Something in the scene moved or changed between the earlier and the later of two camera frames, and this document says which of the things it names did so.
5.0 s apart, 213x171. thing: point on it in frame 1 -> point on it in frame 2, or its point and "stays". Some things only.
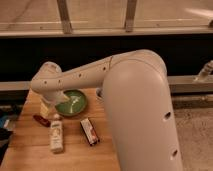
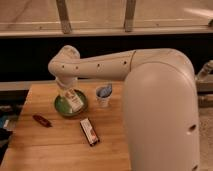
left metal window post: (65, 16) stays
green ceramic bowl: (74, 105) stays
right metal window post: (130, 15) stays
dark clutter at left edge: (8, 116) stays
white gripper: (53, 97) -> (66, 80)
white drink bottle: (56, 134) -> (73, 101)
